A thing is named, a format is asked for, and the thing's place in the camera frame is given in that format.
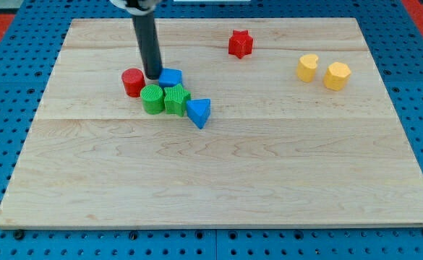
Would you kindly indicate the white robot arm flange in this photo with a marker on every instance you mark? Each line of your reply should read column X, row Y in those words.
column 136, row 7

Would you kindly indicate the green star block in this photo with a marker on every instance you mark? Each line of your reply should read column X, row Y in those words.
column 175, row 99

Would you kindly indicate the red star block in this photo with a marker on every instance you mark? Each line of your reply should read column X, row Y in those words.
column 240, row 43

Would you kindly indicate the blue triangle block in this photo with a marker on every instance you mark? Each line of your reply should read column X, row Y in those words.
column 198, row 111

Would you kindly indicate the wooden board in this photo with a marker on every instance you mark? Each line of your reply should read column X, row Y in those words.
column 275, row 153

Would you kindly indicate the green cylinder block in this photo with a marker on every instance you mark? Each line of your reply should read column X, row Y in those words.
column 152, row 99

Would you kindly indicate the blue cube block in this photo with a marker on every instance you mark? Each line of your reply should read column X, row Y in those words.
column 170, row 77

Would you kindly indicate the red cylinder block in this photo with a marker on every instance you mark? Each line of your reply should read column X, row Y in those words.
column 133, row 80

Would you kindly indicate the yellow heart block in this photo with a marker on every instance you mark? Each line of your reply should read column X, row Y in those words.
column 307, row 67

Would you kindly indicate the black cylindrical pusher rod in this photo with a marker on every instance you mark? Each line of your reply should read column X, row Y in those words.
column 147, row 40

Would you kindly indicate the yellow hexagon block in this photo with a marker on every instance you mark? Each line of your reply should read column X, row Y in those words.
column 336, row 76

